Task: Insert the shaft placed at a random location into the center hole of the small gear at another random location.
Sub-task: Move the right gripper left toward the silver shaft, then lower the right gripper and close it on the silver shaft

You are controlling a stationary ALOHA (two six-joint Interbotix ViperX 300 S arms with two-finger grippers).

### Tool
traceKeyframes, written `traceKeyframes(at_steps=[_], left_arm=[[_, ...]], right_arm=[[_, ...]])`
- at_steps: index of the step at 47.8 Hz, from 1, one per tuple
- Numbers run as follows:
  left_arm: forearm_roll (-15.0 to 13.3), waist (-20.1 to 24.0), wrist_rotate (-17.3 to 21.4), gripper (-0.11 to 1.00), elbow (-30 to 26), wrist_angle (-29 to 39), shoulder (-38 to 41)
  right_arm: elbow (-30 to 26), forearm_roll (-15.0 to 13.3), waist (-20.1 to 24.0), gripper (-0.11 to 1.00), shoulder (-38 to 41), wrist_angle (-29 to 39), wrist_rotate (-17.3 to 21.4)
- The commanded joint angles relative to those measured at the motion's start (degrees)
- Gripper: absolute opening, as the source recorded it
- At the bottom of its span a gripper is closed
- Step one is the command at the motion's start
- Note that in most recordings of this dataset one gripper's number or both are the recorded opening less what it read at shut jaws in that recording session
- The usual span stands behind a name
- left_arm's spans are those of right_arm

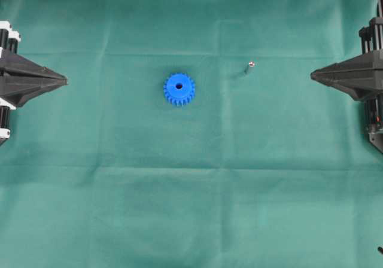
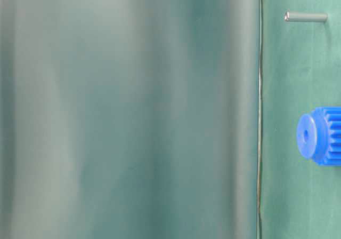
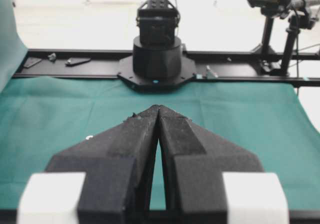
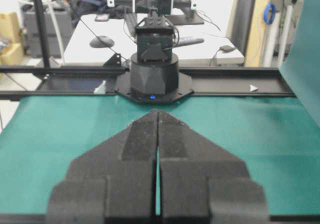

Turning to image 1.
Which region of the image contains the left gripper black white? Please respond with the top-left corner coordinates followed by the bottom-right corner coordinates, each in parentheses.
top-left (0, 20), bottom-right (69, 147)

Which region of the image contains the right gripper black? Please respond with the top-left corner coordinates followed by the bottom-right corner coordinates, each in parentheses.
top-left (310, 16), bottom-right (383, 154)

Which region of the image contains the green cloth mat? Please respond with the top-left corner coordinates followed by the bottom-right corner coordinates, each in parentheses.
top-left (1, 0), bottom-right (382, 267)

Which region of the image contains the blue plastic gear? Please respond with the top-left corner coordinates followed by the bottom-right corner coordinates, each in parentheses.
top-left (163, 72), bottom-right (196, 106)

